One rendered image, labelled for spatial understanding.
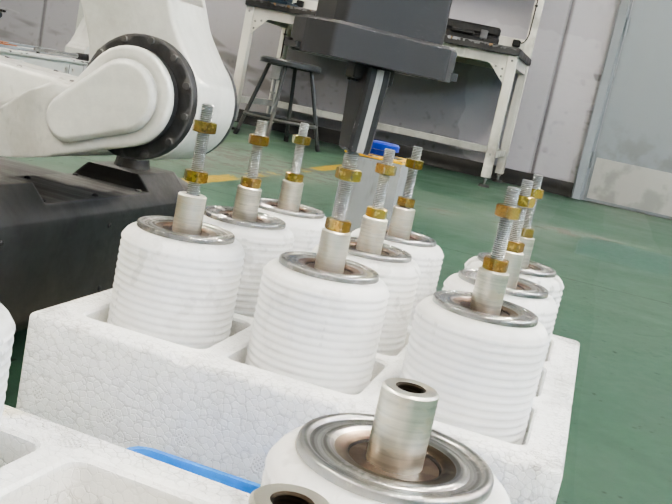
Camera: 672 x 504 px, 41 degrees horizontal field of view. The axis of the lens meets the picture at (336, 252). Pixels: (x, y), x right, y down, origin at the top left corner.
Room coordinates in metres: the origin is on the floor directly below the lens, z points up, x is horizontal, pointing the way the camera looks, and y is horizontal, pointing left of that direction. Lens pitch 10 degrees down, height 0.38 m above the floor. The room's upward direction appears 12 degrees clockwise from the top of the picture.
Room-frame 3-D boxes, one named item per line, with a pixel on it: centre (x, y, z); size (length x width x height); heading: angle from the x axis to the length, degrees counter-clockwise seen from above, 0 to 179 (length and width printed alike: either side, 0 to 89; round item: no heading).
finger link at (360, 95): (0.66, 0.01, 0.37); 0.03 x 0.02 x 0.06; 27
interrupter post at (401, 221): (0.89, -0.06, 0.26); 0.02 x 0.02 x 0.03
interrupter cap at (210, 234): (0.69, 0.12, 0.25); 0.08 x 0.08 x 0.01
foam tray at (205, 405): (0.78, -0.03, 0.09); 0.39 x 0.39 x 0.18; 75
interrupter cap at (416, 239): (0.89, -0.06, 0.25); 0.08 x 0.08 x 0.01
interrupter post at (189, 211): (0.69, 0.12, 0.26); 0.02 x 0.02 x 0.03
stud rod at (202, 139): (0.69, 0.12, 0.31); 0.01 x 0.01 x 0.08
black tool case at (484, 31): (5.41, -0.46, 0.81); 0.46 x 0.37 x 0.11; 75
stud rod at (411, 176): (0.89, -0.06, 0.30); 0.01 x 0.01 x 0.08
